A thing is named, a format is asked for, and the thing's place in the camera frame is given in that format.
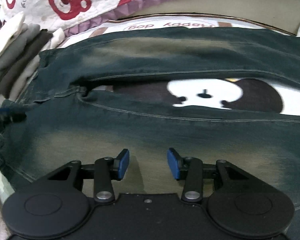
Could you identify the bear printed quilt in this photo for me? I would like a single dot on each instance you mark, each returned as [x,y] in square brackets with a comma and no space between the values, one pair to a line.
[40,5]

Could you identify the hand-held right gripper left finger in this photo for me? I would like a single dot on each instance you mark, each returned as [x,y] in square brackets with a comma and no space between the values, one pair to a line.
[123,165]

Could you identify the dog printed floor mat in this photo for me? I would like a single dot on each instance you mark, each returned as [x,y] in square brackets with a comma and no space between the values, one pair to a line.
[215,92]

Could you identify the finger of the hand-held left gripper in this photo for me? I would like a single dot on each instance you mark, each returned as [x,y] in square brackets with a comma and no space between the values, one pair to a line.
[15,117]

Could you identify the stack of folded clothes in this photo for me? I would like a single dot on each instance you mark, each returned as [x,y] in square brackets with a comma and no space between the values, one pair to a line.
[22,65]

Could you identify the dark green jeans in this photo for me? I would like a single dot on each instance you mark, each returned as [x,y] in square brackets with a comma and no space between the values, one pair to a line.
[65,130]

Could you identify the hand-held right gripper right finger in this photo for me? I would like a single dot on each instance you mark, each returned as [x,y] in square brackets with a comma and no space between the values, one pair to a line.
[172,163]

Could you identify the small white folded garment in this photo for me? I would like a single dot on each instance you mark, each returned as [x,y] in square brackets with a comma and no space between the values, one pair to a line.
[56,38]

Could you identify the beige folded garment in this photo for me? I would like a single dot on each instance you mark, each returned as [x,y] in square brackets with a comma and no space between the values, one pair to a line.
[25,80]

